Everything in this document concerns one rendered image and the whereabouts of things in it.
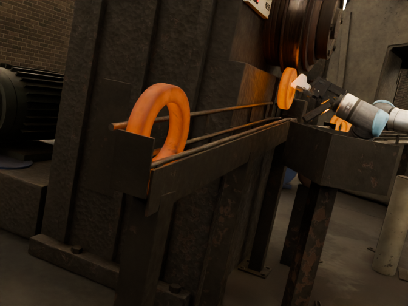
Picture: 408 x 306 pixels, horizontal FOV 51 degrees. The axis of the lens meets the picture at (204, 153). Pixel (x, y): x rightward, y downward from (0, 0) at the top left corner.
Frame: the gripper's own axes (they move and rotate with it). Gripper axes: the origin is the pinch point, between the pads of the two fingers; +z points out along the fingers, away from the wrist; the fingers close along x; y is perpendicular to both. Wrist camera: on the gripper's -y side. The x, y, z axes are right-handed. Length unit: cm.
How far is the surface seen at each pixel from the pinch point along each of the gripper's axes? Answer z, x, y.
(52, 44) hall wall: 593, -549, -155
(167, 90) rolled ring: -1, 93, -10
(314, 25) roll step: 2.7, -3.1, 22.6
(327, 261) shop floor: -49, -70, -73
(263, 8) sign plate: 18.6, 11.1, 19.0
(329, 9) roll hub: 1.0, -5.4, 30.4
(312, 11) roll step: 5.2, -0.2, 26.5
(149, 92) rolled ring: 0, 95, -11
